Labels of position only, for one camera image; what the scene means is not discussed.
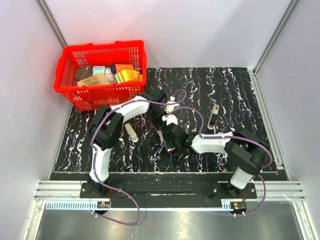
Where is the pale green stapler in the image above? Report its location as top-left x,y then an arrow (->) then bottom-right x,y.
124,123 -> 139,143

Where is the staple box red white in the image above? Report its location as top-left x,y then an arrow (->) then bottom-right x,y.
167,147 -> 175,153

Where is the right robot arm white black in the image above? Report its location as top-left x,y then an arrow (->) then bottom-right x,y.
161,123 -> 273,198

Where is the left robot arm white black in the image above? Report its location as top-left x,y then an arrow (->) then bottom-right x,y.
87,89 -> 168,198

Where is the yellow orange snack box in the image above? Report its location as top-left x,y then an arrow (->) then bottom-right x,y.
114,69 -> 143,83

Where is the black marble pattern mat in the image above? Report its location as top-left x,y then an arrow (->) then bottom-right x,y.
53,67 -> 268,174

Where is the orange can blue lid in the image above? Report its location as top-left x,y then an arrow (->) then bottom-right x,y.
110,64 -> 135,75

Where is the pink white small box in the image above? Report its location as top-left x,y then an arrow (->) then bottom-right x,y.
105,67 -> 114,81

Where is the brown cardboard packet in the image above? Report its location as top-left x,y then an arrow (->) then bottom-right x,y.
77,73 -> 110,87

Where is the red plastic shopping basket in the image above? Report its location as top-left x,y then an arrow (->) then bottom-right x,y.
53,40 -> 148,111

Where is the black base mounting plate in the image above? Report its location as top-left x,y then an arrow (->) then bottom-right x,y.
79,172 -> 257,210

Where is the teal small box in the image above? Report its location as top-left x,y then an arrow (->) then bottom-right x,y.
92,65 -> 106,76

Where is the brown round cookie pack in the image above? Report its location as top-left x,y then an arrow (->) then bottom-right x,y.
75,65 -> 93,82

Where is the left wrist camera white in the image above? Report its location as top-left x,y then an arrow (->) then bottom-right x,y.
164,96 -> 180,114

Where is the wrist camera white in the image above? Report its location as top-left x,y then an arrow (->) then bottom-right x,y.
162,114 -> 178,126
164,96 -> 180,114

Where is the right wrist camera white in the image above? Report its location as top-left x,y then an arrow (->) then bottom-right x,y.
162,114 -> 178,126

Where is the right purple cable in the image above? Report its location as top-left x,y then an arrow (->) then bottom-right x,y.
164,106 -> 274,216

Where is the purple cable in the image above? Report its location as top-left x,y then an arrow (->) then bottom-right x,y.
90,89 -> 188,226
164,106 -> 274,216

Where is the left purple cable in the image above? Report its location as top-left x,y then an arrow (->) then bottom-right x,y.
90,89 -> 188,226

